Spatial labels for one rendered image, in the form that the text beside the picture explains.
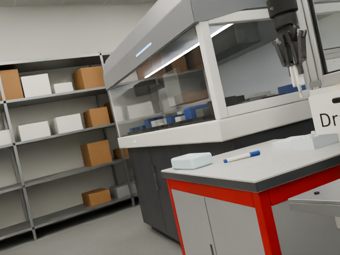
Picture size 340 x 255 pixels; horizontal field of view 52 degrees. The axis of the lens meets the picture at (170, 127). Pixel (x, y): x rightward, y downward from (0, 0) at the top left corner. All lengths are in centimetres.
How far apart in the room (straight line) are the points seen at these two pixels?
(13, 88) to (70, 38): 120
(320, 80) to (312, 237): 67
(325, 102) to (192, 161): 48
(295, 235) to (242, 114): 86
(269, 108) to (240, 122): 20
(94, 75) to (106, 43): 80
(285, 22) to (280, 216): 62
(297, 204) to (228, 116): 112
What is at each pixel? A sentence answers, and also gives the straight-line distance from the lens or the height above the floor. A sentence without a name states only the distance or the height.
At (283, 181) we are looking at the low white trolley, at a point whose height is 74.
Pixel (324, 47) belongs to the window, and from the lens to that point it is 148.
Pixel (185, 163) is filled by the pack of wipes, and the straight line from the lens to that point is 127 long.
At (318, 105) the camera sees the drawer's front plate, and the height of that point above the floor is 90.
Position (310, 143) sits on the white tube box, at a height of 78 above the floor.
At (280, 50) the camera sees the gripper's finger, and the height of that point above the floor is 110.
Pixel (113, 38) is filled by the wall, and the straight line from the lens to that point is 528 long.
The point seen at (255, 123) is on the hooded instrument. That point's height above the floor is 85.
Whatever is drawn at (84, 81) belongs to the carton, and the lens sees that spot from 449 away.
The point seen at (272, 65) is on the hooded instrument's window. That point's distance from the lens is 189.
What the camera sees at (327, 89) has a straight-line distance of 146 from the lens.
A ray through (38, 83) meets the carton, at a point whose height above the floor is 171.
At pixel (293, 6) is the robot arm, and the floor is 121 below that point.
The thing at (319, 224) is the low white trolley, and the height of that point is 60.
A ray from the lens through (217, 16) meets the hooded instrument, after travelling 175.
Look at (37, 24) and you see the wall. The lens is 506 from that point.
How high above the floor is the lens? 94
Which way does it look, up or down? 1 degrees down
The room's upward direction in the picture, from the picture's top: 12 degrees counter-clockwise
